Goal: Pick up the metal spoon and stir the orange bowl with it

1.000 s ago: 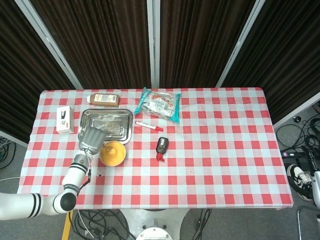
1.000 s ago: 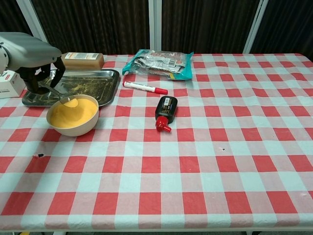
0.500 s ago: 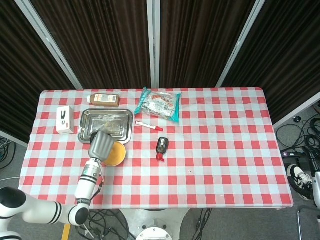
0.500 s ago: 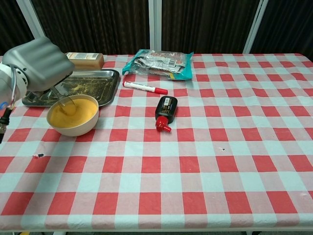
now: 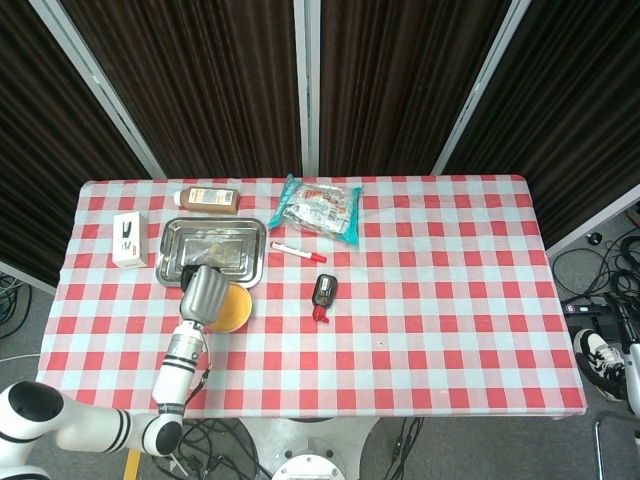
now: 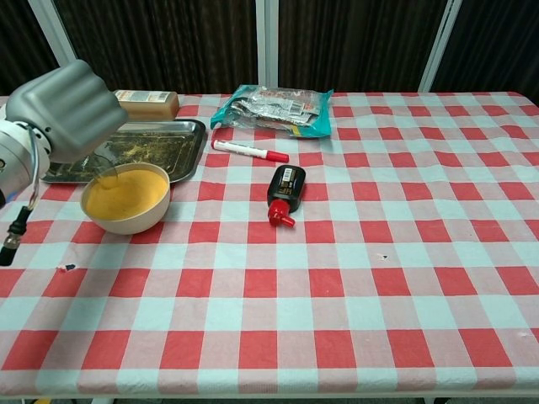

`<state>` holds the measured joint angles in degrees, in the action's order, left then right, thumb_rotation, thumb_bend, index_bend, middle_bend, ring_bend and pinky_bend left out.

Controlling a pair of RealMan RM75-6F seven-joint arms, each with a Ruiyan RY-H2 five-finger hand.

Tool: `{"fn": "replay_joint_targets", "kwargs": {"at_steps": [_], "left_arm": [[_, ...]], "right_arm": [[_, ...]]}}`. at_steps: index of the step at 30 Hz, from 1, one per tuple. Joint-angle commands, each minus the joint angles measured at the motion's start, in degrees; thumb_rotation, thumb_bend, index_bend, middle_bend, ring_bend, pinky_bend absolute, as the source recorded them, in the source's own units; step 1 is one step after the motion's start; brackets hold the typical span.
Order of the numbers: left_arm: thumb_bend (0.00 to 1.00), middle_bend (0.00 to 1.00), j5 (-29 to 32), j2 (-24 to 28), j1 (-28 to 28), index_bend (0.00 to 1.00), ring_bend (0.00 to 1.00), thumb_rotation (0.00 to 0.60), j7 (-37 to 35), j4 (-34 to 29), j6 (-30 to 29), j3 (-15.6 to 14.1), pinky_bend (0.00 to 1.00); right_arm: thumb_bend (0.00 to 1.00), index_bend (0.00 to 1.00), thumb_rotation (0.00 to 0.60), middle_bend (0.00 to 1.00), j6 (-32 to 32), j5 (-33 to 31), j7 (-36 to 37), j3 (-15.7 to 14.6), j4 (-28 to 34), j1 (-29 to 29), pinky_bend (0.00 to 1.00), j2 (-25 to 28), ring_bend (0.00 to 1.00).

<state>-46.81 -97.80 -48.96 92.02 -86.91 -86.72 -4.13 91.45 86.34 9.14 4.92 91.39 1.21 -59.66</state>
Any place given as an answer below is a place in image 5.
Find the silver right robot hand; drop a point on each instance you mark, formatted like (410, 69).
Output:
(617, 320)

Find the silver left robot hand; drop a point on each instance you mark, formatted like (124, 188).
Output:
(205, 295)

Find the grey round robot base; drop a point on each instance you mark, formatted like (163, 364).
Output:
(307, 450)

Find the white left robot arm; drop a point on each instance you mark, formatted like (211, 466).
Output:
(180, 365)

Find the beige bowl of yellow powder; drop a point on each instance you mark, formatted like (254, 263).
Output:
(240, 305)

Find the rectangular stainless steel tray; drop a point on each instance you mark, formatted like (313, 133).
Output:
(215, 240)

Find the small black round floor object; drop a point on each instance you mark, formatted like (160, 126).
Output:
(595, 238)

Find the black power strip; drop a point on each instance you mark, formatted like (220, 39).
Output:
(582, 306)

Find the black and white sneaker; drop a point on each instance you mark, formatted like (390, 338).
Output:
(600, 362)

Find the white box with black print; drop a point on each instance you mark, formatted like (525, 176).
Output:
(131, 240)

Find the brown bottle with white cap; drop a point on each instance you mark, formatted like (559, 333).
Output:
(210, 200)

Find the white marker with red cap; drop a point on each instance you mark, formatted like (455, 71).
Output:
(295, 250)

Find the black bottle with red cap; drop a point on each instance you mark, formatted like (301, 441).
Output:
(324, 290)

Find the grey metal chair leg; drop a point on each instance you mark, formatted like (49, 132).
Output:
(600, 450)

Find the teal silver snack bag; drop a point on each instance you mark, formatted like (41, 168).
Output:
(315, 210)

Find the dark brown curtain panel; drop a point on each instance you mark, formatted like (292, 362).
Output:
(200, 90)
(45, 165)
(400, 90)
(575, 125)

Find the red white checked tablecloth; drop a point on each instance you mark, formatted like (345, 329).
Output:
(400, 350)

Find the white partition frame rail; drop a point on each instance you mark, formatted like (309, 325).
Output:
(25, 277)
(590, 225)

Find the white partition frame post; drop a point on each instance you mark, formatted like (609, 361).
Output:
(475, 90)
(100, 85)
(306, 100)

